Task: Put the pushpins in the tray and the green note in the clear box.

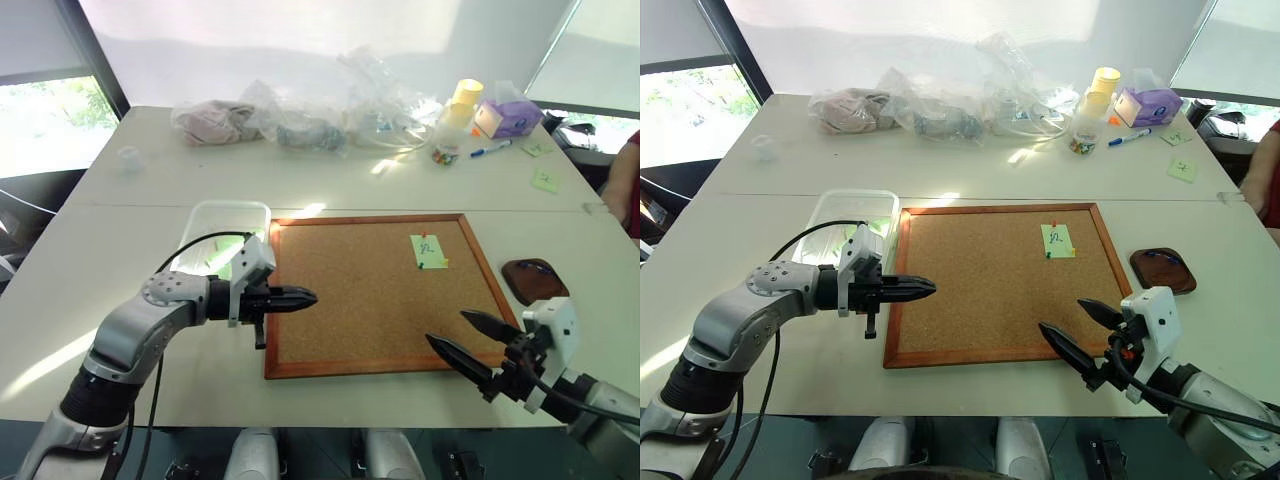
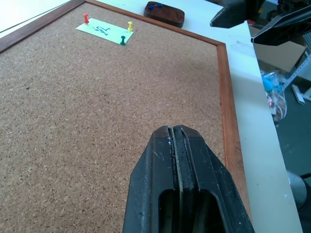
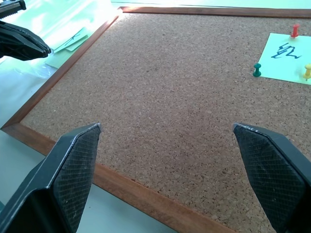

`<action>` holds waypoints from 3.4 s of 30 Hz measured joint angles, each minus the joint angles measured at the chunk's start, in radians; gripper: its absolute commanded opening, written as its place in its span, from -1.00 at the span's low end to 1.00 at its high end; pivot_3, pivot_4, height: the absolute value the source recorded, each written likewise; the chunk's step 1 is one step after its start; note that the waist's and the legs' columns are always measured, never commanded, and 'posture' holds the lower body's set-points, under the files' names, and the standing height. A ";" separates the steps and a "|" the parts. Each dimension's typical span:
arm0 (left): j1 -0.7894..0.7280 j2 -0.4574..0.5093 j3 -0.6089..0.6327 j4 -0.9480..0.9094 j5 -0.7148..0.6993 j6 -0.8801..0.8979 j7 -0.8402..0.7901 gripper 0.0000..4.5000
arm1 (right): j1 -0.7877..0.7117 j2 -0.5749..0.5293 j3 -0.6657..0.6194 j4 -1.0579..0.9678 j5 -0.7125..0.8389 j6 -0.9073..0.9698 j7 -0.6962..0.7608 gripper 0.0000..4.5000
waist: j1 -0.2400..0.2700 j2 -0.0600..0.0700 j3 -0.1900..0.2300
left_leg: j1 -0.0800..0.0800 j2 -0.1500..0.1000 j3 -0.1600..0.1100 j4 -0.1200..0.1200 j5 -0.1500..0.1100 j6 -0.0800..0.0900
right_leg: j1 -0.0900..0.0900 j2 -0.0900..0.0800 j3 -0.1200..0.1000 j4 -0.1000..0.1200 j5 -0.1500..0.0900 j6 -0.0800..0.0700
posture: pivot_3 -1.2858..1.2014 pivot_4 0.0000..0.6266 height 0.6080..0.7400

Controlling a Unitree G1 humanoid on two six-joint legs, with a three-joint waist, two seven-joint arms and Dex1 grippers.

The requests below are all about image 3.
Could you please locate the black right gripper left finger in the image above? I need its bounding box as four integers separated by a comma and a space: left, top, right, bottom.
0, 122, 103, 233

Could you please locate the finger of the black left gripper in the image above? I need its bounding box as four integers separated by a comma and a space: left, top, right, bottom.
0, 0, 27, 19
0, 20, 52, 62

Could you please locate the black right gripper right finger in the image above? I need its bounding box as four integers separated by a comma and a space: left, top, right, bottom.
232, 122, 311, 233

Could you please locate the pale green note with mark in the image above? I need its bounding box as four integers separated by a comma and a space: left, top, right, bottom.
53, 26, 88, 53

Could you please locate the pale green scribbled note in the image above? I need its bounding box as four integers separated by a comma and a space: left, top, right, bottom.
258, 33, 311, 86

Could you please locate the green push pin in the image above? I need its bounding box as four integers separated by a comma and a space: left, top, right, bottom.
252, 63, 262, 78

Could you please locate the yellow push pin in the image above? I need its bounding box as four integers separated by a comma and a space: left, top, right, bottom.
302, 63, 311, 82

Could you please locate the wood-framed cork board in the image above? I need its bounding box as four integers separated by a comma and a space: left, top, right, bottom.
0, 6, 311, 233

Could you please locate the red push pin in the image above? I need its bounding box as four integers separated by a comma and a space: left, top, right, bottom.
290, 23, 301, 39

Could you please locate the clear plastic bag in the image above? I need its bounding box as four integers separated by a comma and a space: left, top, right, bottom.
13, 62, 60, 80

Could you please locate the pale green paper sheet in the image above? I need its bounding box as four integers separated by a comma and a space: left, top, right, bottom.
45, 47, 82, 69

